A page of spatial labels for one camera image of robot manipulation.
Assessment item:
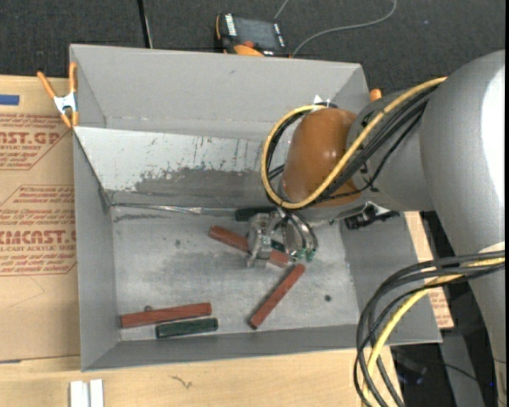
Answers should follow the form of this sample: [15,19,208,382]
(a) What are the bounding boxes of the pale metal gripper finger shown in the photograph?
[245,253,270,270]
[247,221,273,249]

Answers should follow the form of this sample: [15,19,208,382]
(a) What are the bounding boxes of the red-brown block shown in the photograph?
[207,225,291,267]
[119,302,214,330]
[248,263,307,331]

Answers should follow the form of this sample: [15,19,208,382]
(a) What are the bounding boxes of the grey metal bin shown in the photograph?
[69,43,445,373]

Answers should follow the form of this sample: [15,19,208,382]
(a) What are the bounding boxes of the dark green flat block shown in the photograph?
[154,317,220,340]

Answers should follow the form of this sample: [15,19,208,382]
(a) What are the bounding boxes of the brown cardboard board, red print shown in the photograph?
[0,73,456,365]

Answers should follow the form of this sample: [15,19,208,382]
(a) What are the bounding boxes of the black cylinder on white bracket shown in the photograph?
[343,202,400,231]

